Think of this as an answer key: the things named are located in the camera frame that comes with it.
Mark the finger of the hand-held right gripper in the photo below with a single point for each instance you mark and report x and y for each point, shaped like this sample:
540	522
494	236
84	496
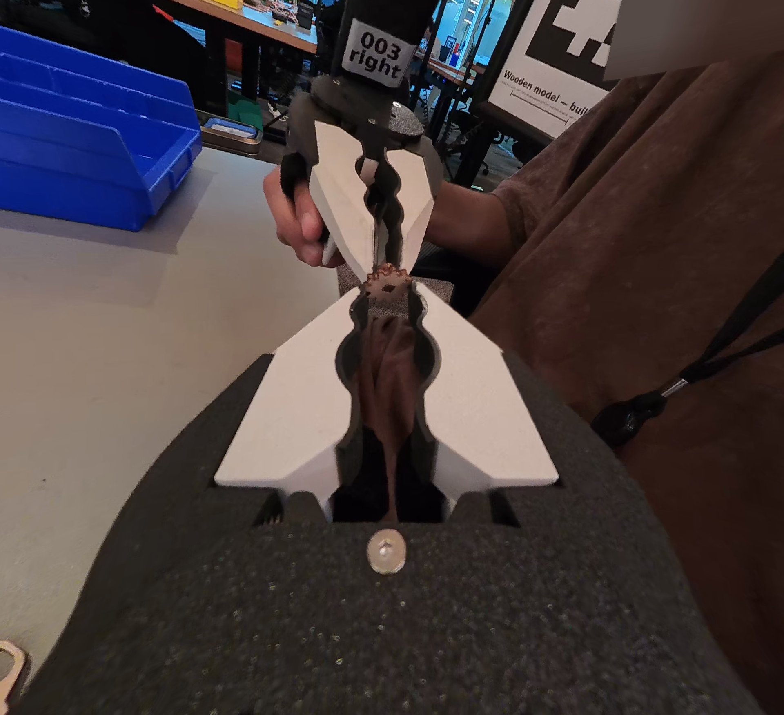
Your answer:
413	194
343	200

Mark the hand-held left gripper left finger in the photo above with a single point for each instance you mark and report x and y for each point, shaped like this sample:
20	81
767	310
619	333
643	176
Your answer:
288	415

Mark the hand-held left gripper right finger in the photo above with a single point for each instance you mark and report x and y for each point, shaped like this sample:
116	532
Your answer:
484	415

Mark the small wooden gear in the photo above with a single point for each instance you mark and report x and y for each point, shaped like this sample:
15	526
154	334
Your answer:
387	286

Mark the person's right forearm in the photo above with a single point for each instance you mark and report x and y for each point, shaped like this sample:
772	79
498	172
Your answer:
471	222

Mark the wooden model part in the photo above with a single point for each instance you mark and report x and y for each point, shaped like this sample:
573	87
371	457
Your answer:
9	672

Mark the person's right hand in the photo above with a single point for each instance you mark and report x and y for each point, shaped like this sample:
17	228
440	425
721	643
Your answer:
288	219

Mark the long wooden table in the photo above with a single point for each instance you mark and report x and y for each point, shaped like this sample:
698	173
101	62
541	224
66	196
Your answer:
456	70

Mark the metal tin with blue lid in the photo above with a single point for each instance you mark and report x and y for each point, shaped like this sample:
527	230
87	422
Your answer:
231	136

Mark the green plastic bin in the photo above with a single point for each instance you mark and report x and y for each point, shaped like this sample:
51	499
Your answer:
245	112

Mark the wooden workbench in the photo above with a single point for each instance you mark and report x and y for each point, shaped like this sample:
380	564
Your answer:
245	23

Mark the black and white marker poster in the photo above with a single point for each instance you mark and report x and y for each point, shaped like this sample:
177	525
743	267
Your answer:
551	84

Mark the blue plastic storage bin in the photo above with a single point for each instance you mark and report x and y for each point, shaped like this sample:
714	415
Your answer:
79	151

